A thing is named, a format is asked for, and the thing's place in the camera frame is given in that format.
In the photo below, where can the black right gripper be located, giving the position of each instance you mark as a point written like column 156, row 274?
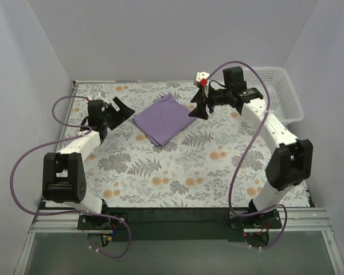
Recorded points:
column 206, row 97

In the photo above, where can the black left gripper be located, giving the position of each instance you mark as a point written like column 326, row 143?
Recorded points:
column 111, row 115

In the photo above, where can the purple t shirt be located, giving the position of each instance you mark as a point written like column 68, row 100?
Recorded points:
column 163, row 120

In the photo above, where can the white plastic laundry basket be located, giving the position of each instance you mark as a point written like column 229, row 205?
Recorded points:
column 285, row 104

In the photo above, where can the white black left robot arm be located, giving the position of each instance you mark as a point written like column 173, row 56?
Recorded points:
column 63, row 177

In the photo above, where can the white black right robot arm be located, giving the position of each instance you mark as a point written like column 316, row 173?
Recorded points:
column 291, row 158

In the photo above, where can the floral tablecloth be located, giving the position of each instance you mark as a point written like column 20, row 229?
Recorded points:
column 205, row 165

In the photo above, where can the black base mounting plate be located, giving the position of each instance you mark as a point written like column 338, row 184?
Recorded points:
column 182, row 224

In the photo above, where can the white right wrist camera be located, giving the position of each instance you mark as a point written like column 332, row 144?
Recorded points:
column 201, row 80

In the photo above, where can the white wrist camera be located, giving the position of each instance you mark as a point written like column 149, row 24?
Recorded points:
column 201, row 80
column 99, row 100

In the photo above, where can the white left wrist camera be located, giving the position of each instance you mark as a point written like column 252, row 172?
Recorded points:
column 99, row 100

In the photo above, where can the aluminium frame rail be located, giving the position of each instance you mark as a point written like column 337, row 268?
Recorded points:
column 304, row 245

